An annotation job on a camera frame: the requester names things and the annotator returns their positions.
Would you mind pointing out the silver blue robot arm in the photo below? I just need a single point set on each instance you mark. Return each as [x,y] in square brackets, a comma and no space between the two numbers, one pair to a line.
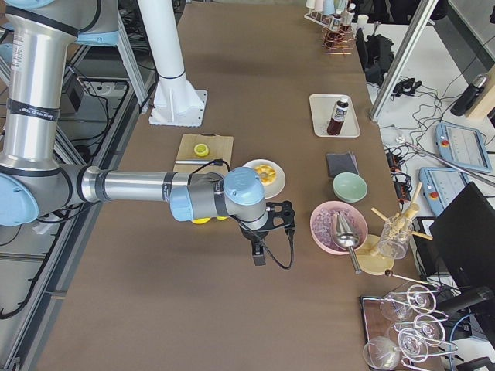
[33,183]

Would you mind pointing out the bottle in wire rack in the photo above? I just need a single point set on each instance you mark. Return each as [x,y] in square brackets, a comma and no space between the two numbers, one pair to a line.
[336,21]

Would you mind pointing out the pink ice bowl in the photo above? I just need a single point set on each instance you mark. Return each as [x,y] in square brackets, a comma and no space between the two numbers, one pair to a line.
[321,222]

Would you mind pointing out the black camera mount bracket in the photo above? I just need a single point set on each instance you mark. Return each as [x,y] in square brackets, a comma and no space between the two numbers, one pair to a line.
[280,215]

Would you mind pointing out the whole yellow lemon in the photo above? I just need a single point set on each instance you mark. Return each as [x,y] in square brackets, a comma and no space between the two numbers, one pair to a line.
[201,221]

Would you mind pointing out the clear glass mug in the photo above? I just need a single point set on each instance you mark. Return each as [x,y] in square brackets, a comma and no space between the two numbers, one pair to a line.
[394,240]

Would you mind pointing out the black monitor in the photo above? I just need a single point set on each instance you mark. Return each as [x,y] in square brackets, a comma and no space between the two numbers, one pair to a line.
[464,237]

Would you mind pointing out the upper teach pendant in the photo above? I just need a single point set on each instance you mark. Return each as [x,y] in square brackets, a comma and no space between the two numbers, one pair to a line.
[463,146]

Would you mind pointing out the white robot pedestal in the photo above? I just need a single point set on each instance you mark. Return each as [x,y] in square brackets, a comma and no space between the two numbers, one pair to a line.
[176,101]

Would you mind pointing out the half lemon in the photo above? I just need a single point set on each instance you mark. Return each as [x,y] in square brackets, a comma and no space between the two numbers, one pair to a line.
[201,150]

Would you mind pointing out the wooden mug tree stand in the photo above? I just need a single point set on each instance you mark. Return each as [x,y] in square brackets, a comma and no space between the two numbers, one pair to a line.
[370,259]

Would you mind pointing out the white round plate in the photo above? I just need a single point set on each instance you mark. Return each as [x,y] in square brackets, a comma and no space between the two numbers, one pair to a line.
[276,187]

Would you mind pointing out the wooden cutting board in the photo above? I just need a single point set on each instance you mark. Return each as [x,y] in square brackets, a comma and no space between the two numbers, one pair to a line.
[220,147]

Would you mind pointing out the cream rectangular tray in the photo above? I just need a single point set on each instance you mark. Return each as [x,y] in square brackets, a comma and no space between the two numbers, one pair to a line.
[321,106]

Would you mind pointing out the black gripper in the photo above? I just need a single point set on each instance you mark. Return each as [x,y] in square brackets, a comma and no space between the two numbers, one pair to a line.
[251,236]

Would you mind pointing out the dark tea bottle on tray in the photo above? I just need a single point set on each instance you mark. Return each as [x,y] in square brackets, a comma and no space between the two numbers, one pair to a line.
[338,116]

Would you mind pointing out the mint green bowl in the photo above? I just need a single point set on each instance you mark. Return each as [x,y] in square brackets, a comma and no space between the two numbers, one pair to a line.
[349,187]

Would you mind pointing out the black thermos bottle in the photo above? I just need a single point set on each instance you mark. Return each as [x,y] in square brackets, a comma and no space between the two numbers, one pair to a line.
[469,95]

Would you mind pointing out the teach pendant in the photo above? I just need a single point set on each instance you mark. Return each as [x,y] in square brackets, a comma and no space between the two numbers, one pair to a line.
[441,186]
[463,146]

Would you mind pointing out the lower teach pendant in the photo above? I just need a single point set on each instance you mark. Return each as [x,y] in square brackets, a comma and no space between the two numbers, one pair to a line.
[441,186]

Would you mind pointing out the copper wire bottle rack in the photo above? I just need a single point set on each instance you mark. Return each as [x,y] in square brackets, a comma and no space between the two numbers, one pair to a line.
[341,42]

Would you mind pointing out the aluminium frame post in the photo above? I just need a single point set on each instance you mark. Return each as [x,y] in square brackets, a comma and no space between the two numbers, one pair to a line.
[412,35]

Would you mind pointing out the braided glazed donut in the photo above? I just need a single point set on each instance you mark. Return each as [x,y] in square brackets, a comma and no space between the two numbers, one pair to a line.
[266,173]

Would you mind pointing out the grey folded cloth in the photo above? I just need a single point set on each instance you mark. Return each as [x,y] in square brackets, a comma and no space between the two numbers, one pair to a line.
[338,163]

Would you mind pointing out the metal ice scoop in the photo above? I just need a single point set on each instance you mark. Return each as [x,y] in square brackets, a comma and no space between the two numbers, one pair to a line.
[345,237]

